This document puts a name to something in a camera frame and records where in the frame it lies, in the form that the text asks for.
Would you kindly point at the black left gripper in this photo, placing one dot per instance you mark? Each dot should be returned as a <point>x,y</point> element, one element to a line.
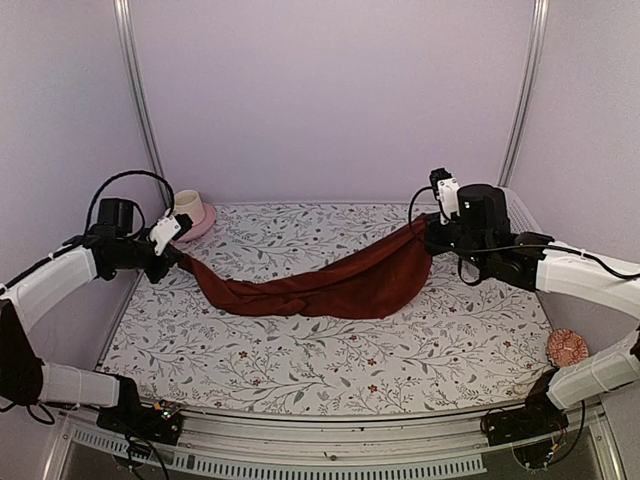
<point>169,258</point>

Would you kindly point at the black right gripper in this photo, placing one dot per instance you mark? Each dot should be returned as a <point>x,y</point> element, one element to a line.
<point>434,244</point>

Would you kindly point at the dark red towel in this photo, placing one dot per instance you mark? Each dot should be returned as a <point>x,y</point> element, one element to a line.
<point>372,283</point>

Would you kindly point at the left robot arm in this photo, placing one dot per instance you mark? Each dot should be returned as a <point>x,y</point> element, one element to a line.
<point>31,301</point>

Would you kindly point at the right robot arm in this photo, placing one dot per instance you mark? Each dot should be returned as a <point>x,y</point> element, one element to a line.
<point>511,325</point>

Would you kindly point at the white plastic basket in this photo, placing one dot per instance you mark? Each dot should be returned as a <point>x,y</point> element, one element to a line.
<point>521,219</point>

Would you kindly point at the cream ribbed mug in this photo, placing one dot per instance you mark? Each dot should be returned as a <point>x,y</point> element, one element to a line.
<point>189,202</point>

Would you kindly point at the pink saucer plate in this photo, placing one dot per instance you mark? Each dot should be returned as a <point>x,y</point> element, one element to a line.
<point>200,229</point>

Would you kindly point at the pink object at right edge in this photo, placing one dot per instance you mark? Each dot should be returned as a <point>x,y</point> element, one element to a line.
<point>566,348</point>

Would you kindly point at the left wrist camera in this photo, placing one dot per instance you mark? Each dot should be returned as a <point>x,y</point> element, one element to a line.
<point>167,229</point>

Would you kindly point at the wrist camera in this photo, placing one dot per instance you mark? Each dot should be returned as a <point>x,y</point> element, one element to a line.
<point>167,229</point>
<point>445,188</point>

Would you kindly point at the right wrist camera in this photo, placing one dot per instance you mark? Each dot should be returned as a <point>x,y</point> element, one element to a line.
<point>445,188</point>

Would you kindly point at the left aluminium frame post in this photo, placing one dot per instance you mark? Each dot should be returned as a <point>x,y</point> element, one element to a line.
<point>124,25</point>

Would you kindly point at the aluminium frame post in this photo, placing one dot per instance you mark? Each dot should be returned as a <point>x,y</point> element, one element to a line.
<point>124,25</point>
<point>531,67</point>

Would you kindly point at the front aluminium rail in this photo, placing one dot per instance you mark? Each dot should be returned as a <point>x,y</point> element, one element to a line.
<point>438,445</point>

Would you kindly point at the right aluminium frame post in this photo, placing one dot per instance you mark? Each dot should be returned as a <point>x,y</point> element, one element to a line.
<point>531,67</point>

